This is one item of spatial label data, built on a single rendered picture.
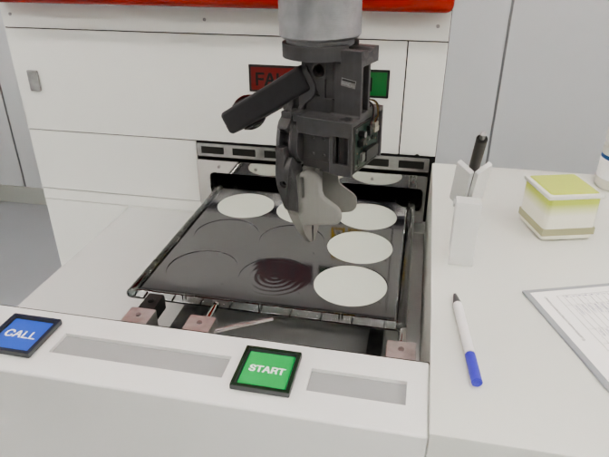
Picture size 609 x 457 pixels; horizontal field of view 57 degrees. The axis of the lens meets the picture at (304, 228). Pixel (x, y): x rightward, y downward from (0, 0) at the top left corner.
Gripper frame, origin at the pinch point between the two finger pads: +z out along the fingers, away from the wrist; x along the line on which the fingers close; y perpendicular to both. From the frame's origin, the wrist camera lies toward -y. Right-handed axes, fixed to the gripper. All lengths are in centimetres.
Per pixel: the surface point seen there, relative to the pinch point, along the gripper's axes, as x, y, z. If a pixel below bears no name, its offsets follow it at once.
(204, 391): -18.9, 0.3, 7.8
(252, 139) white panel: 34.9, -31.7, 5.0
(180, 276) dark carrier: 1.6, -21.4, 13.7
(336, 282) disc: 11.2, -1.6, 14.0
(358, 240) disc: 23.5, -4.1, 14.0
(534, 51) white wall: 199, -9, 14
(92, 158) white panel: 24, -64, 11
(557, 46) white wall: 202, -1, 12
